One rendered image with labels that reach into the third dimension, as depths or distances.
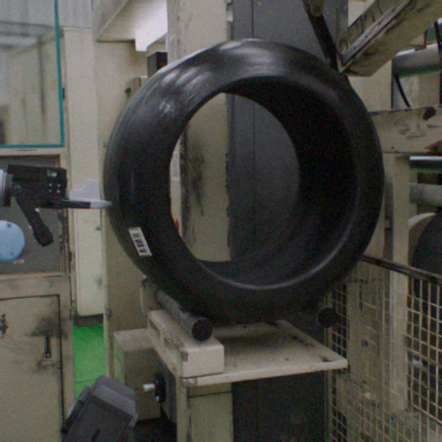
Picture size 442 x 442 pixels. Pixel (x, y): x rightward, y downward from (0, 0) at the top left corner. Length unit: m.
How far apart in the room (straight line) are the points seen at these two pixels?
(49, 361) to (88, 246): 2.79
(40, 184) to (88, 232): 3.48
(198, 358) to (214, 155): 0.57
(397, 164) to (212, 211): 0.52
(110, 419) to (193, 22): 1.46
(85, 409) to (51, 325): 1.73
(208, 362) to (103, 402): 1.06
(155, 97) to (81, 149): 3.47
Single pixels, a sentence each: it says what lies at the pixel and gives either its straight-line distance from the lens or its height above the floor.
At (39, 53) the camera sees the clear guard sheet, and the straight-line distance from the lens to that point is 2.07.
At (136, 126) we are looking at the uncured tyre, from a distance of 1.34.
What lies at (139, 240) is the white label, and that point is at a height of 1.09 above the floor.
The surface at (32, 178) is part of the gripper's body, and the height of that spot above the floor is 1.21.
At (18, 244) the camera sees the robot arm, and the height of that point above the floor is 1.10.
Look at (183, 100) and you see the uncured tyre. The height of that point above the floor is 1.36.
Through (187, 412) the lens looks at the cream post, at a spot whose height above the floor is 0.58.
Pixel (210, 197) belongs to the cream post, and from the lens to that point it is 1.74.
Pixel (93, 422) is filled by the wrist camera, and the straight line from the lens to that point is 0.36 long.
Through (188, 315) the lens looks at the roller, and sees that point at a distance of 1.44.
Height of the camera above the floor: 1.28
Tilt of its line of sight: 6 degrees down
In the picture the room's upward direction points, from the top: 1 degrees counter-clockwise
